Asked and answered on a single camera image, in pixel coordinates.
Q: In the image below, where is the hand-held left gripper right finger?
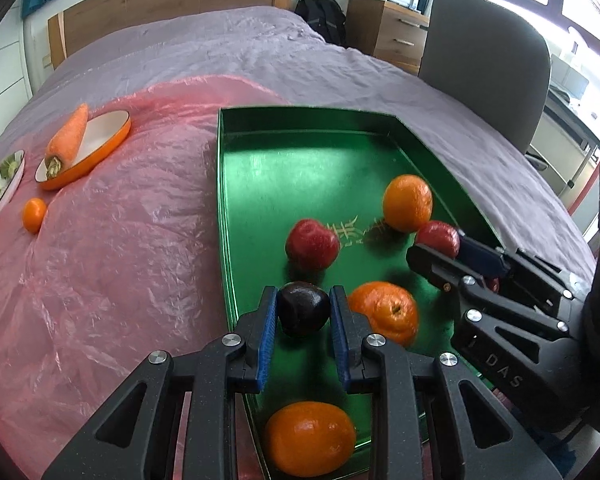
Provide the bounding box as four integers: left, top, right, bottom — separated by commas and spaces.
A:
329, 285, 563, 480

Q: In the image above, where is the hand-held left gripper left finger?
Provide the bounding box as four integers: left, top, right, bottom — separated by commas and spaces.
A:
40, 285, 280, 480

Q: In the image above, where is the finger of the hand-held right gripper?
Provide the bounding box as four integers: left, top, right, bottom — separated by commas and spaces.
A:
456, 229, 590, 325
406, 243, 587, 431

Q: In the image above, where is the dark purple plum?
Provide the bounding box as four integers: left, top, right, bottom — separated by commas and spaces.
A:
277, 282, 331, 338

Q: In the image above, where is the bumpy orange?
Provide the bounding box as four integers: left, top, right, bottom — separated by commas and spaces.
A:
347, 281, 420, 348

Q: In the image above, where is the large smooth orange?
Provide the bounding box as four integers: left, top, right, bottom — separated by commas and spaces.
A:
263, 401, 357, 478

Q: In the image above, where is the green tray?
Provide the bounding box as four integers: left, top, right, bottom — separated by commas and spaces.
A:
216, 106, 506, 480

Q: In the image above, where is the pink plastic sheet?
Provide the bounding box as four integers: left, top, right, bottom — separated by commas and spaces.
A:
0, 74, 291, 480

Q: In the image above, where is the white desk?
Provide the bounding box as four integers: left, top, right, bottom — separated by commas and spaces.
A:
527, 52, 600, 201

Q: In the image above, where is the grey chair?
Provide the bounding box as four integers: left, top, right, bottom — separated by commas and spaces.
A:
418, 0, 552, 156

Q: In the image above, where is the wooden drawer cabinet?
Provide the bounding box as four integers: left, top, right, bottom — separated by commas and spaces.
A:
346, 0, 431, 76

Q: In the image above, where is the purple bed sheet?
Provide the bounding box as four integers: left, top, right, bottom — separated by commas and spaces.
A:
0, 6, 596, 271

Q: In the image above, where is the orange oval dish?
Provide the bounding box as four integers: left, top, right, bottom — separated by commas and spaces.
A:
34, 110, 132, 191

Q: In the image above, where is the small tangerine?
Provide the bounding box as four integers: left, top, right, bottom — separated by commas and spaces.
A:
22, 197, 48, 234

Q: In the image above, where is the black backpack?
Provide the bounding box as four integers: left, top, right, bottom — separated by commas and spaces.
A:
294, 0, 348, 47

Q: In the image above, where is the carrot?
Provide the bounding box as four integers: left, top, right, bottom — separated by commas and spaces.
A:
45, 103, 89, 181

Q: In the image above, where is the patterned white plate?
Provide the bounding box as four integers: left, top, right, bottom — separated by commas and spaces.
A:
0, 150, 26, 238

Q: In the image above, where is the white wardrobe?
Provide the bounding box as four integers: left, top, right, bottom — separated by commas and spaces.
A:
0, 35, 33, 161

